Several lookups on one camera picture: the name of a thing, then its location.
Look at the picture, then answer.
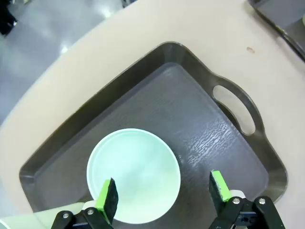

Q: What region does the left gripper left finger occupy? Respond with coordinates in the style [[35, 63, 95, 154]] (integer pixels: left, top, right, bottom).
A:
[[52, 177, 119, 229]]

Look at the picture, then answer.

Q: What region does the dark grey handled tray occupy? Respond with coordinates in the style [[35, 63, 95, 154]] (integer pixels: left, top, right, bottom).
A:
[[247, 0, 305, 62], [19, 42, 288, 213]]

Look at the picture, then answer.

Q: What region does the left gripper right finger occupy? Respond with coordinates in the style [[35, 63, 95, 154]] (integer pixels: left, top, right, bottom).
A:
[[209, 170, 285, 229]]

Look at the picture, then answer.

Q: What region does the black shoe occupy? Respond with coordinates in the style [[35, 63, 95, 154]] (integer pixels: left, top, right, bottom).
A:
[[0, 0, 19, 36]]

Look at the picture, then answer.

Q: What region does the light green bowl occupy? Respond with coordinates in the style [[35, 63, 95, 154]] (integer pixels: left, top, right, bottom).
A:
[[86, 128, 181, 225]]

